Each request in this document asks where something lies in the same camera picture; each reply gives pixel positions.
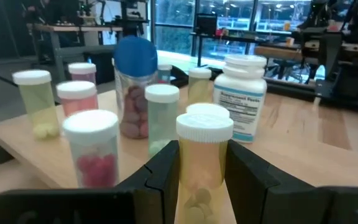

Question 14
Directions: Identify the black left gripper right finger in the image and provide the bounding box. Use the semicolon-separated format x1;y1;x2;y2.
224;139;318;224

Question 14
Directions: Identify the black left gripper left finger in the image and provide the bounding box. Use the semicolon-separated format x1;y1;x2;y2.
115;140;180;224

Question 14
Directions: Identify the small amber pill bottle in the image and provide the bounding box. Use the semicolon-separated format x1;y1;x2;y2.
175;112;234;224

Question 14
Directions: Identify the green pill bottle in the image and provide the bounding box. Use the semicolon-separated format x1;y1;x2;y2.
144;83;180;158

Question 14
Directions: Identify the white supplement bottle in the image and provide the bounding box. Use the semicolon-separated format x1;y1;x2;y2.
213;54;269;144

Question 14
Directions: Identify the blue round bottle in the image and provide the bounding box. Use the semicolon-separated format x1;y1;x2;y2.
112;35;158;139

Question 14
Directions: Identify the small orange pill bottle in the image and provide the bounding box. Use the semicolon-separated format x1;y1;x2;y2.
56;80;99;118

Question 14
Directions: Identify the black bin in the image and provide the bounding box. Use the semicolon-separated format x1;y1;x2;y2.
82;51;117;85

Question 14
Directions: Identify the wooden desk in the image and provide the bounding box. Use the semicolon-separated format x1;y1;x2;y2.
255;43;304;62

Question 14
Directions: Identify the black monitor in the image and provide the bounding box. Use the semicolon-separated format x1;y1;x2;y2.
195;12;219;37

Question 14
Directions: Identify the wooden workbench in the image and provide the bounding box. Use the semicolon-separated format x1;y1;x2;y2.
26;21;150;66

